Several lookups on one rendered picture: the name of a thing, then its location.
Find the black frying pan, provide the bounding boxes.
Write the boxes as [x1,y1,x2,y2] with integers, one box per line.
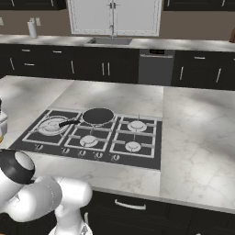
[58,107,117,129]

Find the dark grey gas hob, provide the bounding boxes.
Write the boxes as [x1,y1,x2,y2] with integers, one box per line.
[10,106,163,171]

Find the black base cupboard run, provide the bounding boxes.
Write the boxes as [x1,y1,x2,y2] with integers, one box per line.
[0,42,140,84]
[171,50,235,92]

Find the grey dishwasher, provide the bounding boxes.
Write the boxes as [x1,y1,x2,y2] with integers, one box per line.
[138,48,175,87]

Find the steel sink basin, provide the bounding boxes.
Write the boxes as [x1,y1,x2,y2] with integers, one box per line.
[86,36,133,47]

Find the black drawer front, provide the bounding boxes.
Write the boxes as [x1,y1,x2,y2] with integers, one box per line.
[90,190,170,222]

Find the silver sink tap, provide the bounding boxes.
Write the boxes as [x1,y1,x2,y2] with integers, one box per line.
[108,2,118,39]

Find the white framed window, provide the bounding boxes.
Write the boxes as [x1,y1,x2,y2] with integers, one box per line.
[66,0,163,38]

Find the white paper towel roll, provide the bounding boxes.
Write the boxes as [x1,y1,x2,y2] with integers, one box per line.
[27,19,39,39]

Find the black cupboard door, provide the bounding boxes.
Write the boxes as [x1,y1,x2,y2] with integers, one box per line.
[167,203,235,235]

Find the silver drawer handle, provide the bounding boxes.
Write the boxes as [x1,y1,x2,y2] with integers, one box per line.
[114,198,148,211]

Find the black wall cupboard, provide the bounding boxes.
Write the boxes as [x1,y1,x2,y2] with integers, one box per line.
[162,0,235,12]
[0,0,67,11]

